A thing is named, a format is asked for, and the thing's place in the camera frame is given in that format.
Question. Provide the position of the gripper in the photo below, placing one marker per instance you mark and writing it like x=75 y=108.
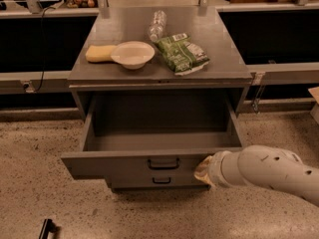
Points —
x=217 y=169

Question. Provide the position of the grey top drawer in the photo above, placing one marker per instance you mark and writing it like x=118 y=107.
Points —
x=161 y=136

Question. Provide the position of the grey drawer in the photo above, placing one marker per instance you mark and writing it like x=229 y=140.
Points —
x=149 y=182
x=161 y=136

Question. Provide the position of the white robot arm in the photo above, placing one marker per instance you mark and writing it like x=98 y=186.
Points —
x=259 y=165

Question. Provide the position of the grey lower drawer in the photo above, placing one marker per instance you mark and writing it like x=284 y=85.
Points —
x=149 y=182

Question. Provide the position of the hanging metal hook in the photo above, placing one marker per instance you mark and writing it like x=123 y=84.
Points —
x=257 y=83

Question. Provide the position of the grey metal cabinet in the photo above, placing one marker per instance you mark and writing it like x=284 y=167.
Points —
x=224 y=76

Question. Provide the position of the green chip bag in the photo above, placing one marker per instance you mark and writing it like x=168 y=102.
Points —
x=181 y=55

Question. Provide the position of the white bowl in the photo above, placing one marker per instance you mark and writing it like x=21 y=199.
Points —
x=133 y=55

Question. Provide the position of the clear plastic water bottle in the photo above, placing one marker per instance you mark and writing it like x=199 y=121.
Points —
x=157 y=25

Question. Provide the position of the yellow sponge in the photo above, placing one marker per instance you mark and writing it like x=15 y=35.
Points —
x=99 y=54

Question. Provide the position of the black object on floor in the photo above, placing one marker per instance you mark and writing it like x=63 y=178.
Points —
x=47 y=228

